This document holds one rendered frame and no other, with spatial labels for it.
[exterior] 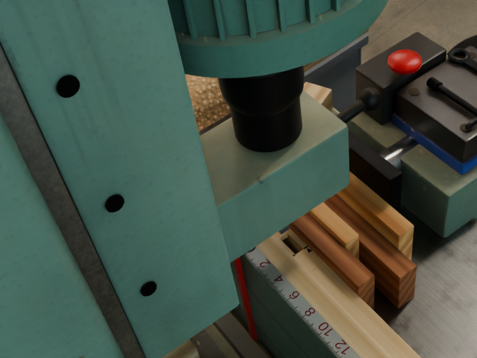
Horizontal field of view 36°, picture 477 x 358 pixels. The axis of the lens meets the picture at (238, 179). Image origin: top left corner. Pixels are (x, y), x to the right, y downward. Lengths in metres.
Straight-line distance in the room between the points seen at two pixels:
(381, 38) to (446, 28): 0.20
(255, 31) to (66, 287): 0.16
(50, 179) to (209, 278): 0.17
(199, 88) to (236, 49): 0.43
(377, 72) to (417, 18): 1.74
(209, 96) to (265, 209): 0.29
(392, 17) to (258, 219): 1.92
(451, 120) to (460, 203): 0.07
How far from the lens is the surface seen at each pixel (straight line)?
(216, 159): 0.55
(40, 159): 0.36
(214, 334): 0.78
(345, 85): 1.53
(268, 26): 0.39
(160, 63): 0.37
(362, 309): 0.61
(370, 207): 0.64
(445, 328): 0.66
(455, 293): 0.67
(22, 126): 0.35
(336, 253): 0.63
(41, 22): 0.33
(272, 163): 0.54
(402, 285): 0.63
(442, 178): 0.67
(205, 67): 0.41
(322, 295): 0.61
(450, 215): 0.68
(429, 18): 2.44
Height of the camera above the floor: 1.46
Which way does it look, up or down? 48 degrees down
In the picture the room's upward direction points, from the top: 11 degrees counter-clockwise
